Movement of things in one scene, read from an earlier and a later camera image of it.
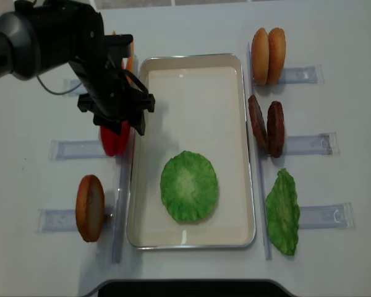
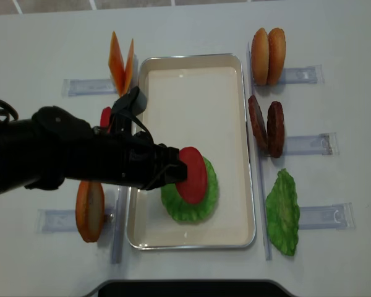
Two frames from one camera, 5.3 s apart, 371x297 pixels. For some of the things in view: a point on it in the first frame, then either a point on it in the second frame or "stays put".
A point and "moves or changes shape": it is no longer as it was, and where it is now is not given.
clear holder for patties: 326,144 stays put
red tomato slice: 121,139 moves or changes shape
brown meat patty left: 259,123 stays put
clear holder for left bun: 63,221 stays put
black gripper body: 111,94 -> 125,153
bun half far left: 260,57 stays put
